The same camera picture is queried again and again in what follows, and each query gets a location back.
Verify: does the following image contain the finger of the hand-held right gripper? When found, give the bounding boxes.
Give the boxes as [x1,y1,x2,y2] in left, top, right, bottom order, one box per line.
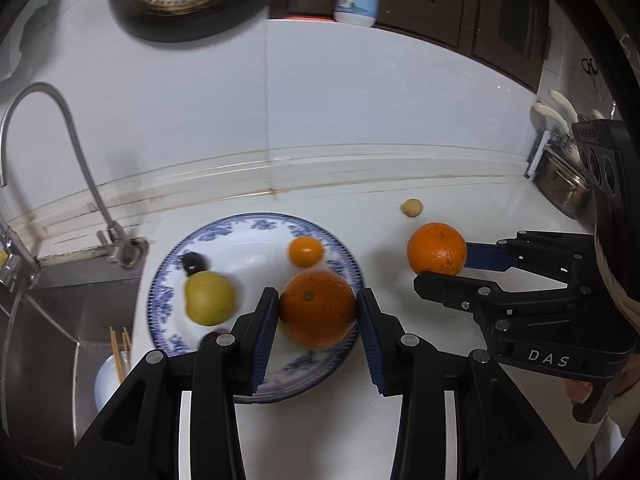
[465,230,597,288]
[413,270,596,332]

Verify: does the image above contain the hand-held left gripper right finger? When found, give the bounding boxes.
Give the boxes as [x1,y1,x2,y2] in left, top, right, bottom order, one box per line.
[357,287,576,480]

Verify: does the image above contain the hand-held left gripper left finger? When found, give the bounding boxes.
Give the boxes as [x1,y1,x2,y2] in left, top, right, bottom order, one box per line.
[65,287,279,480]

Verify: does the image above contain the large orange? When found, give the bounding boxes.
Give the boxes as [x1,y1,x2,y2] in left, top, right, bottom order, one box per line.
[406,222,468,277]
[278,269,357,349]

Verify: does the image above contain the dark plum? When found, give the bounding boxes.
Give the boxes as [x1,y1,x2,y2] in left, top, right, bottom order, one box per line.
[180,252,209,277]
[200,329,234,351]

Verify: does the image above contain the yellow pear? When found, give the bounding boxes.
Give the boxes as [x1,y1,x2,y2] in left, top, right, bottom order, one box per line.
[184,270,238,326]

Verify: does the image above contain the small orange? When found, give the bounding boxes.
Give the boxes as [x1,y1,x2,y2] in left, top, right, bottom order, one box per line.
[288,236,325,268]

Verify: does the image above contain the blue-rimmed white plate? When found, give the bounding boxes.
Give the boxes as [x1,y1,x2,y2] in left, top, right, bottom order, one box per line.
[146,212,363,405]

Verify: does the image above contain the person's right hand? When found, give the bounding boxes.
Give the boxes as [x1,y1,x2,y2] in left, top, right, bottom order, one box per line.
[564,379,594,406]

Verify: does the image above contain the stainless steel pot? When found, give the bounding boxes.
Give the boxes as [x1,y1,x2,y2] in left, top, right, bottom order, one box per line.
[532,154,594,219]

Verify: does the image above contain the metal dish rack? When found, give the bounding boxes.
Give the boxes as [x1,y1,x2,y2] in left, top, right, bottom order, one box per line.
[525,130,596,221]

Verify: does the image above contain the white bowl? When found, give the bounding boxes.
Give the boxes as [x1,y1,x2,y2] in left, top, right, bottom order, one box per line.
[94,354,134,412]

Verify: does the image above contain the thin chrome gooseneck faucet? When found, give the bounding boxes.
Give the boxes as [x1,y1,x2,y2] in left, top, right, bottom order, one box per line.
[0,82,147,268]

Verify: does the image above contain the black scissors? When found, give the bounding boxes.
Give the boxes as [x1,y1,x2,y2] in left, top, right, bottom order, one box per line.
[580,56,602,92]

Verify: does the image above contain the stainless steel sink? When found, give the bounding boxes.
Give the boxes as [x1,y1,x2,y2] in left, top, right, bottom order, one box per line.
[0,255,147,463]

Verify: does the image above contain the tall chrome kitchen faucet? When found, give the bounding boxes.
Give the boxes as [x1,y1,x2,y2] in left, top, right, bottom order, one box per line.
[0,212,42,295]

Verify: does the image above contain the black frying pan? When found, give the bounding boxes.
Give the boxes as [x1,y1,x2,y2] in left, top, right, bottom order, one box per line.
[107,0,274,44]

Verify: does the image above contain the cream-handled knife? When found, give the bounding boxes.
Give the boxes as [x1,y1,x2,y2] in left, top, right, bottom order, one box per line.
[547,89,577,117]
[534,102,574,132]

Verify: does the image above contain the dark brown window frame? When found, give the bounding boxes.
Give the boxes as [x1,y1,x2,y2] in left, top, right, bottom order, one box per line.
[370,0,554,94]

